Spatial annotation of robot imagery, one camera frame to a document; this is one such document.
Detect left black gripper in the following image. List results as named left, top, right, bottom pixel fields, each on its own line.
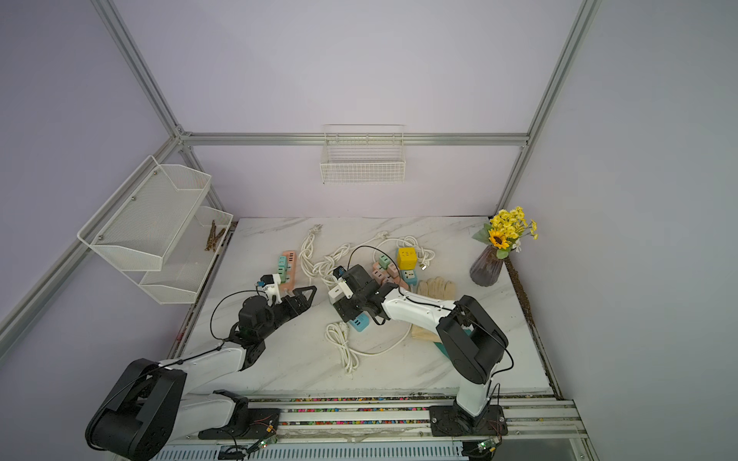
left=259, top=285, right=316, bottom=340

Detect blue power strip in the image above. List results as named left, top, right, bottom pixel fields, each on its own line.
left=347, top=312, right=371, bottom=332

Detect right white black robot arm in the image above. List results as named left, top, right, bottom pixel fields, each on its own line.
left=330, top=265, right=509, bottom=419

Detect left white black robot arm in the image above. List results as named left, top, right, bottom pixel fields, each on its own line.
left=85, top=286, right=317, bottom=460

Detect yellow cube socket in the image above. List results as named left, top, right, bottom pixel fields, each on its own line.
left=396, top=247, right=418, bottom=271

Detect pink power strip right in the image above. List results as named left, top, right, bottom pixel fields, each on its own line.
left=371, top=261, right=409, bottom=290

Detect pink power strip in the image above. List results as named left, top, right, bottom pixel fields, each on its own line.
left=278, top=251, right=298, bottom=291
left=371, top=261, right=409, bottom=290

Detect pink power strip left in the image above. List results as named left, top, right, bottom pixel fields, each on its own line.
left=278, top=251, right=298, bottom=291

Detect beige work glove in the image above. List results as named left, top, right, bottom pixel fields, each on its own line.
left=410, top=275, right=457, bottom=343

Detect green rubber glove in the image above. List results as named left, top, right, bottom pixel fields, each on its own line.
left=434, top=342, right=449, bottom=358

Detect brown twigs on shelf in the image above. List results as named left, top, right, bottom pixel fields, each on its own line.
left=206, top=220, right=226, bottom=252

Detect dark purple glass vase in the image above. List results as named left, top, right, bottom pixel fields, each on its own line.
left=469, top=246, right=505, bottom=287

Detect white two-tier mesh shelf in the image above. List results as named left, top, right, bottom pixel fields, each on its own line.
left=77, top=156, right=233, bottom=305

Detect yellow artificial flower bouquet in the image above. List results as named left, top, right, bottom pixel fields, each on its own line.
left=472, top=207, right=539, bottom=260

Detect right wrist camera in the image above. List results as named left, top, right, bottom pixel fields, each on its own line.
left=329, top=266, right=354, bottom=303

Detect coiled white cable front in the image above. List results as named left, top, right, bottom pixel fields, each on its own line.
left=324, top=319, right=413, bottom=375

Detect white tangled cable back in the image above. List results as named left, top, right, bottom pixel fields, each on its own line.
left=296, top=223, right=437, bottom=289

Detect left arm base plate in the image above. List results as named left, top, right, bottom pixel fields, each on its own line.
left=198, top=408, right=281, bottom=441

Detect white wire wall basket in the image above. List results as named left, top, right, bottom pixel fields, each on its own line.
left=320, top=124, right=407, bottom=184

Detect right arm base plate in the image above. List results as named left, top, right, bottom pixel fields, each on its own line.
left=429, top=403, right=509, bottom=437

